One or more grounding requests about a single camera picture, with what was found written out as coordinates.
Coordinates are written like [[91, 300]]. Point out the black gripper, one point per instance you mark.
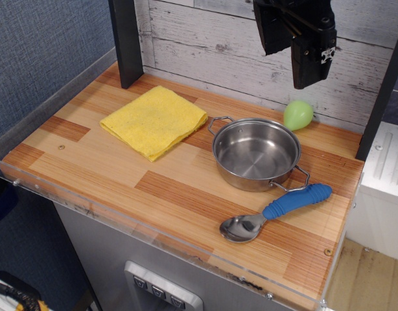
[[308, 27]]

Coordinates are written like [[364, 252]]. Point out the blue handled metal spoon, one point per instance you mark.
[[245, 228]]

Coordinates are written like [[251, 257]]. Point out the yellow folded towel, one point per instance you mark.
[[155, 122]]

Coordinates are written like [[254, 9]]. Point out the green plastic pear toy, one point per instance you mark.
[[297, 115]]

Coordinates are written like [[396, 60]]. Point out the stainless steel pot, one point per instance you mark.
[[255, 154]]

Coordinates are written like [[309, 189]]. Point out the white aluminium side block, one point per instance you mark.
[[373, 220]]

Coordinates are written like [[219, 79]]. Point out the grey toy cabinet front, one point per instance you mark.
[[103, 252]]

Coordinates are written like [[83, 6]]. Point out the silver button control panel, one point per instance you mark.
[[154, 292]]

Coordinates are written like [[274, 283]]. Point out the clear acrylic table guard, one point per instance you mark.
[[178, 202]]

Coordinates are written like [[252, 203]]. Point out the black vertical post right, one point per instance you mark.
[[379, 107]]

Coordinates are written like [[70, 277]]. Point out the black vertical post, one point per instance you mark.
[[379, 107], [126, 38]]

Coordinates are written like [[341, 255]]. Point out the black vertical post left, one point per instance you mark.
[[126, 38]]

